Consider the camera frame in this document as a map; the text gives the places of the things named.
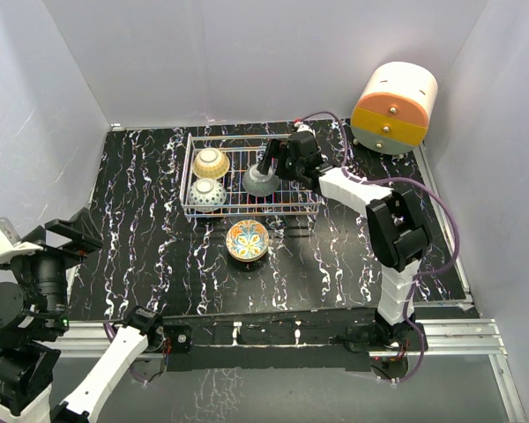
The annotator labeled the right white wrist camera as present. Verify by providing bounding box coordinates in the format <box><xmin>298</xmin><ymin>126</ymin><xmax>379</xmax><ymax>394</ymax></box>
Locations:
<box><xmin>293</xmin><ymin>119</ymin><xmax>314</xmax><ymax>134</ymax></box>

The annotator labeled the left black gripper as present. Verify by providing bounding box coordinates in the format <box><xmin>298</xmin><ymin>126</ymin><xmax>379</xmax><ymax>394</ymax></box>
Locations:
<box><xmin>4</xmin><ymin>204</ymin><xmax>101</xmax><ymax>330</ymax></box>

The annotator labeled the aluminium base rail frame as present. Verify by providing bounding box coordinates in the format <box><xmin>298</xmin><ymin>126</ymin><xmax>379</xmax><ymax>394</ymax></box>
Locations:
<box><xmin>70</xmin><ymin>145</ymin><xmax>522</xmax><ymax>422</ymax></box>

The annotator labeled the round pastel drawer cabinet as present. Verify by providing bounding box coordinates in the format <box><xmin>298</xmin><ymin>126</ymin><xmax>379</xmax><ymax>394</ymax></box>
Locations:
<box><xmin>350</xmin><ymin>62</ymin><xmax>438</xmax><ymax>155</ymax></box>

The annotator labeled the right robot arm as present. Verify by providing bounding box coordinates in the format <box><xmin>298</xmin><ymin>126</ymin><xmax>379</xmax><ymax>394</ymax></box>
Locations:
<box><xmin>242</xmin><ymin>126</ymin><xmax>432</xmax><ymax>350</ymax></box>

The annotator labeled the red rimmed patterned bowl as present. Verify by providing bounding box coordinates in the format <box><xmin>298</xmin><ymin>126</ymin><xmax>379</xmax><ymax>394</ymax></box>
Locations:
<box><xmin>242</xmin><ymin>164</ymin><xmax>280</xmax><ymax>197</ymax></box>

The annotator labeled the yellow dotted sun bowl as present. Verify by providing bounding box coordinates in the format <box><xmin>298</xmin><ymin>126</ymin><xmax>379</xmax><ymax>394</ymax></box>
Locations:
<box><xmin>193</xmin><ymin>147</ymin><xmax>230</xmax><ymax>180</ymax></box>

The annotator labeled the white wire dish rack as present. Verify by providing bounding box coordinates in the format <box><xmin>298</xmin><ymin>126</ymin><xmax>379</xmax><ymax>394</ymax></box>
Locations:
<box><xmin>180</xmin><ymin>134</ymin><xmax>322</xmax><ymax>219</ymax></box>

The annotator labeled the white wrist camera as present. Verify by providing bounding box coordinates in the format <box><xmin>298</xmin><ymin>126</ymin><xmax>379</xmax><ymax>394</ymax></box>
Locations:
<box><xmin>293</xmin><ymin>119</ymin><xmax>314</xmax><ymax>134</ymax></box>
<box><xmin>0</xmin><ymin>218</ymin><xmax>43</xmax><ymax>265</ymax></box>

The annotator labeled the blue white patterned bowl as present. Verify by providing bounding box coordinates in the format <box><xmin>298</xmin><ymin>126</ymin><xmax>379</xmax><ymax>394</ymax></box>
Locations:
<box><xmin>188</xmin><ymin>178</ymin><xmax>227</xmax><ymax>213</ymax></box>

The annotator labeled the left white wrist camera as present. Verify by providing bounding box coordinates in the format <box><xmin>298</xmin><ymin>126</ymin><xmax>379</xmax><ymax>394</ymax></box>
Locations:
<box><xmin>0</xmin><ymin>218</ymin><xmax>43</xmax><ymax>265</ymax></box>

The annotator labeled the orange blue floral bowl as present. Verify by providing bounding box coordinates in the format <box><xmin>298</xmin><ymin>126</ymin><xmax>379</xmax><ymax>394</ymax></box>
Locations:
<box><xmin>226</xmin><ymin>219</ymin><xmax>270</xmax><ymax>263</ymax></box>

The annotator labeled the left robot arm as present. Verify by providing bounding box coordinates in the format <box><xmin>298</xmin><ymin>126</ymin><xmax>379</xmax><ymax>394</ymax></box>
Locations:
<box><xmin>0</xmin><ymin>208</ymin><xmax>165</xmax><ymax>422</ymax></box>

